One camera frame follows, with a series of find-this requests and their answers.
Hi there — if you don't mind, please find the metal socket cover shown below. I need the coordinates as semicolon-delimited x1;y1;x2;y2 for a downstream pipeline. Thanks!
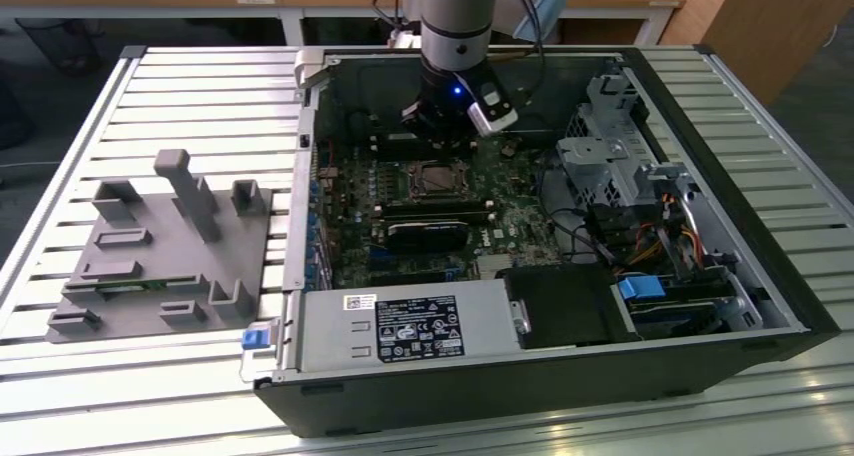
411;162;470;198

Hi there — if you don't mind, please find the CPU socket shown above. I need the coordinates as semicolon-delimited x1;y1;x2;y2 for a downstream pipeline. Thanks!
404;159;474;201

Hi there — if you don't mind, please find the black RAM stick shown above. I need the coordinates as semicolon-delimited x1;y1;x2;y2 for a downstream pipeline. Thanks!
380;199;487;212
383;208;488;221

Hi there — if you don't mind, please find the black graphics card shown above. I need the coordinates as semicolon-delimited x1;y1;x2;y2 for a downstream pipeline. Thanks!
380;217;474;255

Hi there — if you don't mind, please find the green motherboard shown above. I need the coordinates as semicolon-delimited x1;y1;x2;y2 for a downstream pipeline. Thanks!
307;134;575;291

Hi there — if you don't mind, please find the metal drive cage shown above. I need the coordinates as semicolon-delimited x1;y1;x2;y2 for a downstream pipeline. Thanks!
554;73;672;210

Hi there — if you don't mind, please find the silver chipset heat sink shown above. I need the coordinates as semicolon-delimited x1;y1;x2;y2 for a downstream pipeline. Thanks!
475;254;514;280

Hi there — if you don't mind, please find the black plastic shroud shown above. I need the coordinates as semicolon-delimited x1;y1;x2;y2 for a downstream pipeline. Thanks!
498;264;639;351

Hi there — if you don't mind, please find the silver power supply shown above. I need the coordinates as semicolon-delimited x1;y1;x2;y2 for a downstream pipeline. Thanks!
292;279;532;373

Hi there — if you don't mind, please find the blue disk carrier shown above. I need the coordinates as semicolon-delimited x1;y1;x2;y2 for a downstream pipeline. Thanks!
616;274;667;303

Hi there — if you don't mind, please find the grey parts rack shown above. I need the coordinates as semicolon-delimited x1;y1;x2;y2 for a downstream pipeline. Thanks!
43;148;275;345

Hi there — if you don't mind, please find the wooden cabinet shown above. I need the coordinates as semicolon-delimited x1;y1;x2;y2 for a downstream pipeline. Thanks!
656;0;854;108

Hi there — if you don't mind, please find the black disk drive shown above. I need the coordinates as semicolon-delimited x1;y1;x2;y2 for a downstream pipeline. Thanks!
626;295;726;337

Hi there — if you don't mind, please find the black PC case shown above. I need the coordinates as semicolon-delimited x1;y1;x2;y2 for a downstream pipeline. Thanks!
251;44;842;437

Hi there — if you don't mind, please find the green RAM stick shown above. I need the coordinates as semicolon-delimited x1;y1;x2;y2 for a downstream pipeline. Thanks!
99;279;168;293

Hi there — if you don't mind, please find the black mesh waste basket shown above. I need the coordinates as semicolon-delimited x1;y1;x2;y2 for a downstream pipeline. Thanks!
13;16;107;77

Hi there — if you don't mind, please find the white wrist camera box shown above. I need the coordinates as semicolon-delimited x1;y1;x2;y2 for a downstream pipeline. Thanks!
464;72;522;138

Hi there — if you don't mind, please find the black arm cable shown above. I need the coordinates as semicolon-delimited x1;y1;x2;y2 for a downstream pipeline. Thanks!
371;0;550;100

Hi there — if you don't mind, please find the silver case handle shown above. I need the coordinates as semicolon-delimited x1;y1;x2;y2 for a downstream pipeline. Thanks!
291;49;329;88

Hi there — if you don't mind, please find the black wire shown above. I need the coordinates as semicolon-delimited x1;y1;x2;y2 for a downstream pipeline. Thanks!
544;206;619;267

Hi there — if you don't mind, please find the orange yellow wire bundle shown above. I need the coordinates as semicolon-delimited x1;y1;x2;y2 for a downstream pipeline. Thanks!
630;223;707;268

